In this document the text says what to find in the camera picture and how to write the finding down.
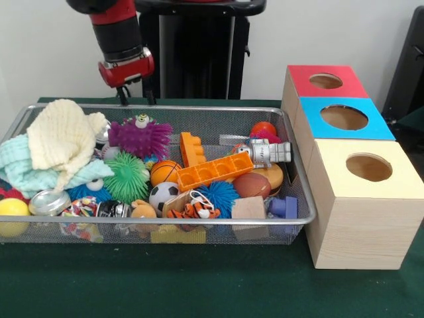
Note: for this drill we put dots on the plain yellow ball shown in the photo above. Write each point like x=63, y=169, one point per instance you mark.
x=12, y=216

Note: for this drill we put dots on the toy hamburger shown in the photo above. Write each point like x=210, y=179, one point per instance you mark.
x=273, y=175

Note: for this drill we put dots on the purple toy block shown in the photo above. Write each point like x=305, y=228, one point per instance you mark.
x=283, y=207

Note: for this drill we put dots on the orange toy building block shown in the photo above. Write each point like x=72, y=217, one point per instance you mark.
x=212, y=172

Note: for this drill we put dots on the blue spiky ball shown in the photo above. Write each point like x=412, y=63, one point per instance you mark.
x=220, y=197

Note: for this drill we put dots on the green spiky ball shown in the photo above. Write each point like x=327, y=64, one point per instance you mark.
x=126, y=177

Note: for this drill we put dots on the small orange basketball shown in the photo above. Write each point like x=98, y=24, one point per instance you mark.
x=165, y=173

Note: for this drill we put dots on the purple spiky ball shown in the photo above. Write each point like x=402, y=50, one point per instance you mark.
x=140, y=139

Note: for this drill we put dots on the black and white soccer ball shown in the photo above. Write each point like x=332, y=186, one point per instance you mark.
x=163, y=197

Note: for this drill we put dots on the black chair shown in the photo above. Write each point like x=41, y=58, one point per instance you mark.
x=407, y=66

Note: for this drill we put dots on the light teal knitted cloth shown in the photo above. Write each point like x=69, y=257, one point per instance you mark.
x=20, y=169

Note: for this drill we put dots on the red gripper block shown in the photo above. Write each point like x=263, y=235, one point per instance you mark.
x=127, y=67

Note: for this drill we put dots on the small brown basketball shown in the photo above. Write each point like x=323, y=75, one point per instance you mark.
x=252, y=185

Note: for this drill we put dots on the short orange toy block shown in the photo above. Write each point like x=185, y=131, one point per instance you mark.
x=192, y=149

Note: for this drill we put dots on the silver toy robot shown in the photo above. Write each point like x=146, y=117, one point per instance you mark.
x=268, y=151

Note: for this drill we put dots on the shallow clear mesh bin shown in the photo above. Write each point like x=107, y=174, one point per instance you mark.
x=291, y=218

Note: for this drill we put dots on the wooden box with three holes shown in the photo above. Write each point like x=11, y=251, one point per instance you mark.
x=358, y=225

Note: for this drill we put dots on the dark green table cloth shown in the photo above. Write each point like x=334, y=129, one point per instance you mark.
x=199, y=285

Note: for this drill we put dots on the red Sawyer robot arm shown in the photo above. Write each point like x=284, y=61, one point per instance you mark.
x=119, y=26

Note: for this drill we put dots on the cream knitted cloth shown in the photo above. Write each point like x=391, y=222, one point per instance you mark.
x=63, y=139

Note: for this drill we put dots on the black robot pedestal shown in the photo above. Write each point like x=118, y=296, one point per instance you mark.
x=192, y=53

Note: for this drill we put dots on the silver metal can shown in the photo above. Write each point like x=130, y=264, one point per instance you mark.
x=50, y=202

